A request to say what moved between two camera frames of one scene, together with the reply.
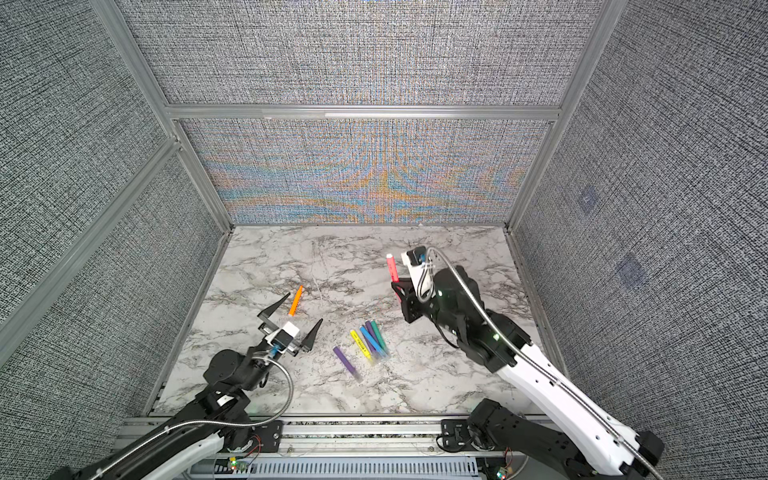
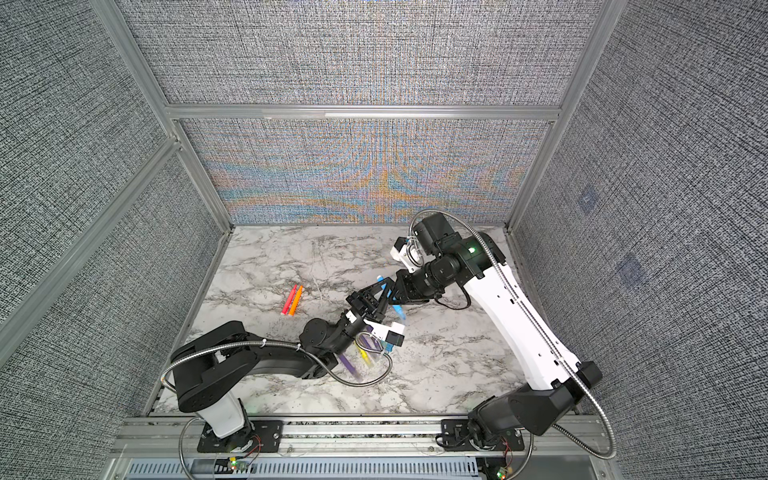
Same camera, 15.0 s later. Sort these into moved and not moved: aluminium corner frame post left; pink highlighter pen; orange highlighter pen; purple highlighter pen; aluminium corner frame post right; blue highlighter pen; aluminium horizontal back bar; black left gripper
Moved: blue highlighter pen; pink highlighter pen; black left gripper
Not moved: aluminium horizontal back bar; aluminium corner frame post right; orange highlighter pen; purple highlighter pen; aluminium corner frame post left
